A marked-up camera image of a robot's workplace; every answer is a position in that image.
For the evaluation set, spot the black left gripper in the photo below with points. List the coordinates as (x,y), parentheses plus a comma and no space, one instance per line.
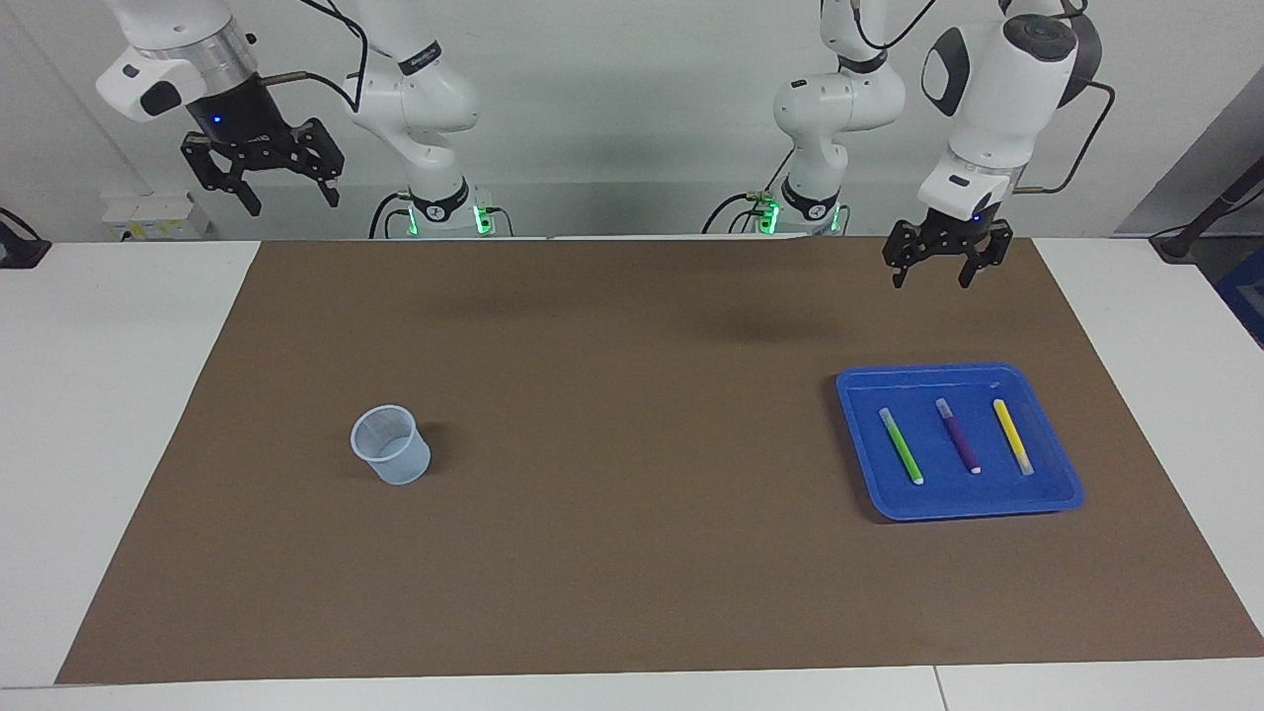
(958,232)

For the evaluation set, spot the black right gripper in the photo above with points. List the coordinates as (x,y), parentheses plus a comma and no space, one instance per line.
(242,118)

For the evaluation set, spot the purple pen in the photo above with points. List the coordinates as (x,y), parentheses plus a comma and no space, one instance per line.
(958,436)

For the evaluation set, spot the yellow pen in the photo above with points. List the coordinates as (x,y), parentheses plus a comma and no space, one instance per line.
(1013,437)

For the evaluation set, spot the green pen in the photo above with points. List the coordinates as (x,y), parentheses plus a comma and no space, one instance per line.
(901,446)

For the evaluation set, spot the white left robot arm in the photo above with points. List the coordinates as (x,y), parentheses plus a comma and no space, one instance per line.
(1017,89)

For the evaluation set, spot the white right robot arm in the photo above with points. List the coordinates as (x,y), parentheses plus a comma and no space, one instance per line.
(415,99)

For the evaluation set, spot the black stand with pole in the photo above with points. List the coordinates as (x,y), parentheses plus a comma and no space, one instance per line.
(1180,242)

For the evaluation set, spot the blue plastic tray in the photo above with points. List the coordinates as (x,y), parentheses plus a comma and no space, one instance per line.
(948,494)

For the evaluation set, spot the black table clamp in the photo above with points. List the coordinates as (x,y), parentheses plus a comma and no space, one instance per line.
(20,252)

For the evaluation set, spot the blue box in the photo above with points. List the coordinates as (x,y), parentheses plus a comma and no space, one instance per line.
(1246,296)

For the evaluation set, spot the clear plastic cup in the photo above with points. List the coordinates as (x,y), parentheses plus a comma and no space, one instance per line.
(395,459)

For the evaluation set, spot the brown table mat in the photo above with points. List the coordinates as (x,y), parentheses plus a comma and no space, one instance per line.
(632,573)

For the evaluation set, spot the white wall socket box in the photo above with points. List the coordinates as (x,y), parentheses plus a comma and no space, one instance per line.
(148,212)

